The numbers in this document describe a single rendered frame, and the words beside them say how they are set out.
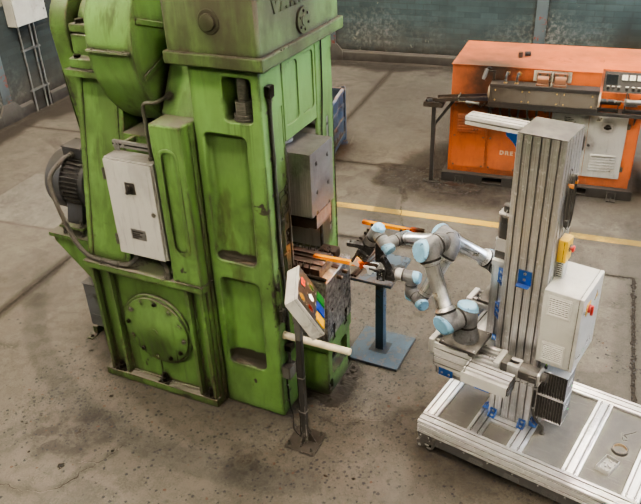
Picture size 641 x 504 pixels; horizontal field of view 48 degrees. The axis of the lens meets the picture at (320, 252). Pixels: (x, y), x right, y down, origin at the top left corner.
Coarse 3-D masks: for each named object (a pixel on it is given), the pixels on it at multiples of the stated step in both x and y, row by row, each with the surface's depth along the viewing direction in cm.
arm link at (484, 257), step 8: (440, 224) 426; (432, 232) 427; (448, 232) 417; (456, 232) 426; (464, 240) 430; (464, 248) 430; (472, 248) 432; (480, 248) 437; (472, 256) 435; (480, 256) 436; (488, 256) 439; (480, 264) 442; (488, 264) 440
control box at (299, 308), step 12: (288, 276) 406; (300, 276) 403; (288, 288) 395; (300, 288) 394; (288, 300) 385; (300, 300) 384; (324, 300) 420; (300, 312) 386; (312, 312) 391; (324, 312) 410; (300, 324) 390; (312, 324) 390; (324, 324) 400; (312, 336) 394
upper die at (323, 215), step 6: (330, 204) 442; (324, 210) 436; (330, 210) 444; (294, 216) 434; (318, 216) 429; (324, 216) 437; (294, 222) 436; (300, 222) 434; (306, 222) 432; (312, 222) 430; (318, 222) 431; (312, 228) 432
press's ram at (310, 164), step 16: (288, 144) 417; (304, 144) 416; (320, 144) 415; (288, 160) 410; (304, 160) 405; (320, 160) 417; (304, 176) 410; (320, 176) 421; (304, 192) 416; (320, 192) 425; (304, 208) 421; (320, 208) 430
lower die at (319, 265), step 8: (296, 248) 468; (304, 248) 468; (296, 256) 460; (304, 256) 458; (304, 264) 453; (312, 264) 452; (320, 264) 450; (328, 264) 458; (304, 272) 452; (312, 272) 449; (320, 272) 448
